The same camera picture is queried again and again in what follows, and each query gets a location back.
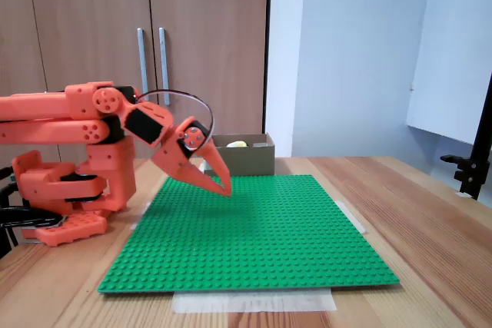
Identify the brown cardboard box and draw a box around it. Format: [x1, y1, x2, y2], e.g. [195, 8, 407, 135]
[198, 132, 276, 177]

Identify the masking tape strip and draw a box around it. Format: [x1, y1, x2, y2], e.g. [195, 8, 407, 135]
[333, 199, 369, 235]
[171, 288, 338, 314]
[129, 201, 151, 231]

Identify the green studded baseplate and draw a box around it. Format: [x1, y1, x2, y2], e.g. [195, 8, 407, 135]
[96, 174, 401, 295]

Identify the brown wooden cabinet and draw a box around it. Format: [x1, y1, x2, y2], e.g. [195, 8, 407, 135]
[0, 0, 273, 170]

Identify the black clamp stand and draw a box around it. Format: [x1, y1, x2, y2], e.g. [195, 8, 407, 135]
[440, 70, 492, 201]

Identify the gripper servo cable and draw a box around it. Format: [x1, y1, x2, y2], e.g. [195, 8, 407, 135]
[132, 88, 215, 148]

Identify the grey metal cabinet handle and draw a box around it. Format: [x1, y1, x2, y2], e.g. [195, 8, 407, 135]
[136, 27, 150, 93]
[158, 27, 171, 106]

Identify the white wall panel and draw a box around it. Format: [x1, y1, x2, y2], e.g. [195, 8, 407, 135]
[406, 0, 492, 147]

